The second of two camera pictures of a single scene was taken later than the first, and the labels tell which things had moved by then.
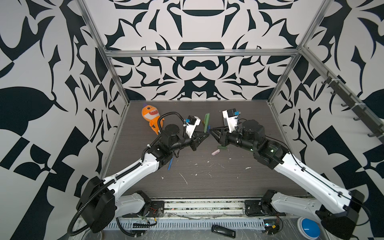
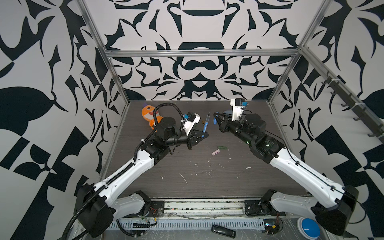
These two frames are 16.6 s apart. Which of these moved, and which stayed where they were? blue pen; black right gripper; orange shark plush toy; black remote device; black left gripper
Moved: blue pen; black right gripper
Stayed: black remote device; black left gripper; orange shark plush toy
